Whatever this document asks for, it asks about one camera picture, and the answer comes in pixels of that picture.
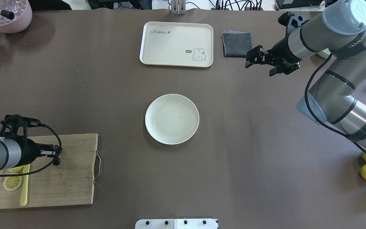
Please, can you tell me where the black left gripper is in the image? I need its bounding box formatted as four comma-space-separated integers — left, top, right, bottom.
19, 139, 59, 166

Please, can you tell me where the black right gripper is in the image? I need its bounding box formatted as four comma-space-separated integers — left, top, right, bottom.
245, 38, 300, 76

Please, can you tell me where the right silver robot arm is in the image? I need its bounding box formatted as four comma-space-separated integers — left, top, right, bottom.
245, 0, 366, 149

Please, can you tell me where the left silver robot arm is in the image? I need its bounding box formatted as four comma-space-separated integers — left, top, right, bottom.
0, 139, 62, 170

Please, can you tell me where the cream rabbit tray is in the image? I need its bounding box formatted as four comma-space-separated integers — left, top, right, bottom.
139, 21, 214, 68

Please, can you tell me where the wooden cutting board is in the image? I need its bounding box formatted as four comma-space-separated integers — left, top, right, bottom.
0, 133, 99, 210

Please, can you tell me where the grey folded cloth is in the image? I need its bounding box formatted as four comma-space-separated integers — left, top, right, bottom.
222, 31, 253, 58

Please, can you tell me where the yellow plastic knife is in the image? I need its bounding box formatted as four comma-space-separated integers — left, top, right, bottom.
19, 164, 31, 207

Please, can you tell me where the mint green bowl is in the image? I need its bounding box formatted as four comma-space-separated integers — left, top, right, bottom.
317, 48, 331, 59

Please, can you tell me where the cream round plate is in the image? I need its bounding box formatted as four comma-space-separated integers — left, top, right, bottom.
144, 94, 200, 145

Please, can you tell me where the pink bowl with ice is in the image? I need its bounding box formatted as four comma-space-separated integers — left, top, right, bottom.
0, 0, 32, 34

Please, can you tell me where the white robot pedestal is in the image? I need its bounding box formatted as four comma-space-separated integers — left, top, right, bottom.
135, 218, 219, 229

